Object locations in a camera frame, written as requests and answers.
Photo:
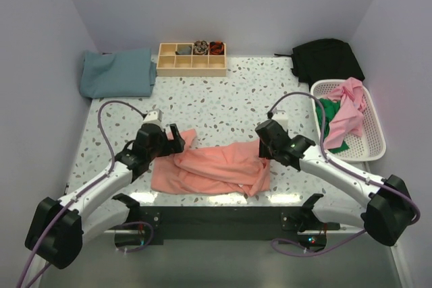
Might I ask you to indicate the white plastic laundry basket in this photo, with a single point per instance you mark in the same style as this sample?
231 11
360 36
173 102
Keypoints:
371 145

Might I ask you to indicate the brown patterned rolled sock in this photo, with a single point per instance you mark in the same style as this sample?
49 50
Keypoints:
200 47

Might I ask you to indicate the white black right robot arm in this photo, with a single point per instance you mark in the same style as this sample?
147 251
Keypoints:
389 209

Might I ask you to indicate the folded teal t shirt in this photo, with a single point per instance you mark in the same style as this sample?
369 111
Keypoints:
129 73

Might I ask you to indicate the salmon pink t shirt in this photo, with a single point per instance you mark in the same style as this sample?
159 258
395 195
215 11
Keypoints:
212 170

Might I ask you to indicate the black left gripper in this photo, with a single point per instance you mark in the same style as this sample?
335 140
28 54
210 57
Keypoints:
171 146

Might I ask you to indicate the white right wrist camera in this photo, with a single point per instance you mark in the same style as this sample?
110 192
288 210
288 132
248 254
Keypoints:
279 116

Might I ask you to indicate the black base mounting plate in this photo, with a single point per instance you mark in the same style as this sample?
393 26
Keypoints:
156 224

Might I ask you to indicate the orange black rolled sock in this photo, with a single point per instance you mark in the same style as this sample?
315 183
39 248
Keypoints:
216 48

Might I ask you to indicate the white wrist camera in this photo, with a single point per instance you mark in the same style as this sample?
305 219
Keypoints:
279 116
154 117

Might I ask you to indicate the light pink t shirt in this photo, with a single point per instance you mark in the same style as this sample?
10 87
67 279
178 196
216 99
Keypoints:
349 118

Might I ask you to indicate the green t shirt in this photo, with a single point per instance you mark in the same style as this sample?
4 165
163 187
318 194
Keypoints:
326 116

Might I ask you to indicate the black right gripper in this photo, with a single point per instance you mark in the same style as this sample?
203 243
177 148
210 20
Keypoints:
262 152

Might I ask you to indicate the grey rolled sock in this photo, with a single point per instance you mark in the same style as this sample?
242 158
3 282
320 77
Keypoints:
183 49

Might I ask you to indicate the wooden compartment tray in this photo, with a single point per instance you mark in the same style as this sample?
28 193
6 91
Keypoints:
171 65

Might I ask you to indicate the black folded garment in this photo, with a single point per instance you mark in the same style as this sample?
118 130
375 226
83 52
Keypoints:
324 59

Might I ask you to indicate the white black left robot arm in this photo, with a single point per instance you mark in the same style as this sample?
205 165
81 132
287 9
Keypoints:
56 233

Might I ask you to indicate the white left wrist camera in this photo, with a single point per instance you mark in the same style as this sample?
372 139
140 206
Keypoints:
154 117

